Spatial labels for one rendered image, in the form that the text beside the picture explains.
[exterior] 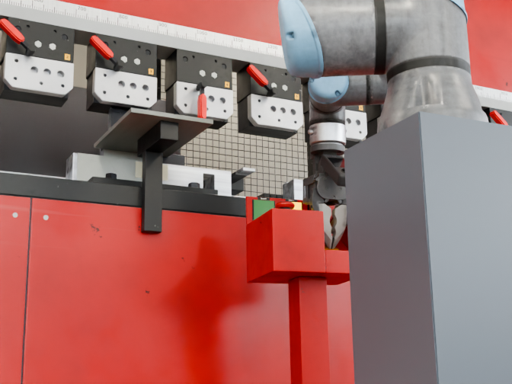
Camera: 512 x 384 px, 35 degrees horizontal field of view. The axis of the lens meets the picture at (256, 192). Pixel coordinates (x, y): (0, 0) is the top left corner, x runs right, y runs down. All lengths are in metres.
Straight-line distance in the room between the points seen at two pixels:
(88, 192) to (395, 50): 0.80
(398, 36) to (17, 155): 1.47
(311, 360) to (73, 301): 0.48
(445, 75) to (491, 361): 0.38
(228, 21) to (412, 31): 1.02
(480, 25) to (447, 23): 1.47
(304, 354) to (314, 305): 0.10
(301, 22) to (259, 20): 1.02
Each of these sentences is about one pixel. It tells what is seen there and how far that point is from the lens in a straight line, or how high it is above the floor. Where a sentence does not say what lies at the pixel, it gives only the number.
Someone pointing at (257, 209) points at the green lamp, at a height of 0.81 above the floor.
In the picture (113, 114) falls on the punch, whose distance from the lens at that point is 1.93.
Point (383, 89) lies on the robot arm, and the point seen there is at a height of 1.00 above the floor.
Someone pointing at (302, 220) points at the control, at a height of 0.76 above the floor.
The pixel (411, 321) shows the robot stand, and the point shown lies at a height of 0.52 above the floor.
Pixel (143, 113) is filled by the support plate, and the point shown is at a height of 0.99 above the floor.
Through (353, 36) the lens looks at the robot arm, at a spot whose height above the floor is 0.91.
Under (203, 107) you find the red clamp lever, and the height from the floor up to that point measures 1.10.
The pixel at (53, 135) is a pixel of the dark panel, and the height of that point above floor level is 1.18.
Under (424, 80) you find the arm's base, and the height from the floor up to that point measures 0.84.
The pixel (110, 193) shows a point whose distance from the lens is 1.72.
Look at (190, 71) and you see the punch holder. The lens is 2.00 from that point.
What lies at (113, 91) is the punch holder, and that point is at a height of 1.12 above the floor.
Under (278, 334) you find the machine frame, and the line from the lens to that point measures 1.83.
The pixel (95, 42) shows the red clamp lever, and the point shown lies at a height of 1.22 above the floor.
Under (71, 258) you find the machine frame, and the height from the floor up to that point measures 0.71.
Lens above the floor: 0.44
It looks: 14 degrees up
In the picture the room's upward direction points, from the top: 1 degrees counter-clockwise
